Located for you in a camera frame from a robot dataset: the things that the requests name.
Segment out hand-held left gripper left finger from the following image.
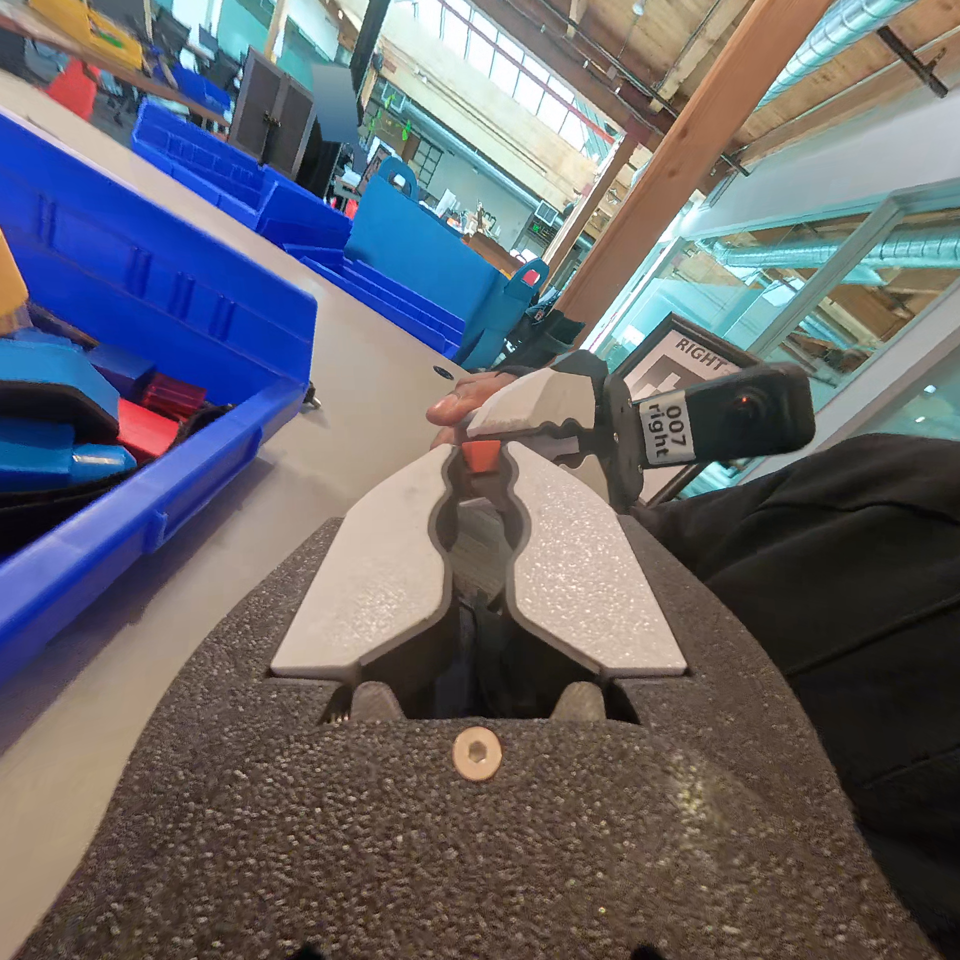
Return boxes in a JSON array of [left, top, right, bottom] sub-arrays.
[[268, 442, 460, 706]]

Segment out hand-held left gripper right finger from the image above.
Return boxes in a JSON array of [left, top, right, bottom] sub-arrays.
[[501, 441, 690, 710]]

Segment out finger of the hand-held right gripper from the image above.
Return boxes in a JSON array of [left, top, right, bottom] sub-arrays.
[[463, 369, 603, 464], [429, 474, 528, 597]]

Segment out large blue plastic bin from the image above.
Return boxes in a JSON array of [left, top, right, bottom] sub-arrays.
[[0, 108, 320, 687]]

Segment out person's right hand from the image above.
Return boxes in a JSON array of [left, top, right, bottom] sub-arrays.
[[424, 369, 528, 451]]

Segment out dark cloth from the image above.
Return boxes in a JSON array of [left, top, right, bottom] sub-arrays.
[[510, 303, 588, 372]]

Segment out stacked low blue bins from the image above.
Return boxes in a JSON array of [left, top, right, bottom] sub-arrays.
[[285, 243, 466, 361]]

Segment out blue bins in background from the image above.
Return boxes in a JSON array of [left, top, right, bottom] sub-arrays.
[[345, 157, 526, 369]]

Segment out person's black jacket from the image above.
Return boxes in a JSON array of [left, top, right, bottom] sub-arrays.
[[637, 433, 960, 946]]

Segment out dark red ribbed box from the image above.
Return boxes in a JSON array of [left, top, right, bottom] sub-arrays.
[[142, 373, 209, 421]]

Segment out medium blue bin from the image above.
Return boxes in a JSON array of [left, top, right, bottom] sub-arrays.
[[255, 168, 354, 252]]

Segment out dark blue block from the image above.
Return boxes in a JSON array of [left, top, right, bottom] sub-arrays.
[[88, 343, 157, 402]]

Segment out blue plastic tool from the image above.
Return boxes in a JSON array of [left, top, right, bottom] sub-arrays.
[[0, 416, 140, 494]]

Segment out blue plastic block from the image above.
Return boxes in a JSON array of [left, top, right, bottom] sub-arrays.
[[0, 336, 121, 391]]

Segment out black cabinet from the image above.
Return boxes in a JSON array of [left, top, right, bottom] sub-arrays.
[[228, 48, 316, 175]]

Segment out blue divided bin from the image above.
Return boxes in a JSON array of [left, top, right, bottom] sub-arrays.
[[131, 101, 275, 226]]

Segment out yellow masking tape roll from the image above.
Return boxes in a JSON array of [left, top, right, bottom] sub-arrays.
[[0, 228, 31, 336]]

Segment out orange cone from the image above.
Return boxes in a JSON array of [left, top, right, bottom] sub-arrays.
[[43, 60, 101, 121]]

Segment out yellow bin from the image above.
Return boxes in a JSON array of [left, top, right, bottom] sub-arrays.
[[30, 0, 144, 70]]

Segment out teal board with handle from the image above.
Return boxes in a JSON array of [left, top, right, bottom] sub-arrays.
[[459, 258, 552, 369]]

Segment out wooden post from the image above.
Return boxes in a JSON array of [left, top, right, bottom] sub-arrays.
[[555, 0, 835, 331]]

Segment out silver ventilation duct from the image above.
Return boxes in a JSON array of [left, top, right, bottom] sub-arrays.
[[757, 0, 920, 110]]

